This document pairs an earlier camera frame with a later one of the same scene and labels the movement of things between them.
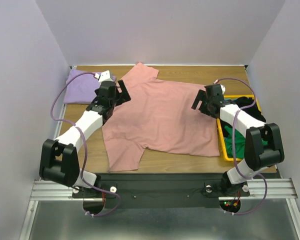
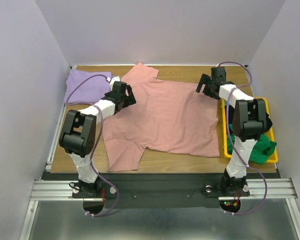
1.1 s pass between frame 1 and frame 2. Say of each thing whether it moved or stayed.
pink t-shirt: stayed
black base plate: stayed
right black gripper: moved
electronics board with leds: stayed
